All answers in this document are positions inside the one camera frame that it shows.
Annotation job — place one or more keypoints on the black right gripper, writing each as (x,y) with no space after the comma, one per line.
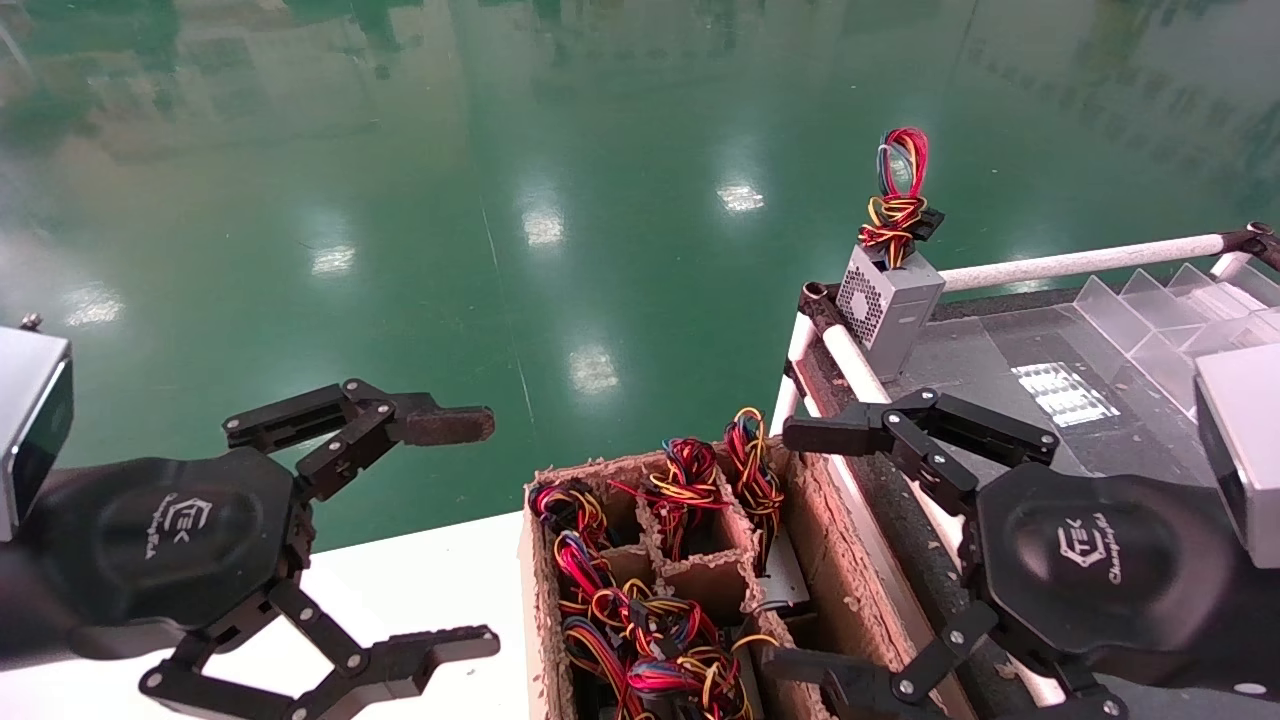
(1100,560)

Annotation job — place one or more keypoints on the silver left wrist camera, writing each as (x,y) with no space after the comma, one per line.
(30,430)

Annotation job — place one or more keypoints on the worn brown cardboard box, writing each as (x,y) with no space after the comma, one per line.
(840,560)

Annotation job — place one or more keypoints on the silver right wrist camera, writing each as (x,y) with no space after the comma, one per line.
(1245,450)

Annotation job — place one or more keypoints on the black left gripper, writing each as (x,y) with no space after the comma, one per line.
(170,540)

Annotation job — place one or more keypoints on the clear acrylic divider tray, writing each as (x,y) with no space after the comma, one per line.
(1150,320)

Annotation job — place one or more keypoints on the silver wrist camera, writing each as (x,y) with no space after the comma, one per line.
(1245,450)
(30,430)

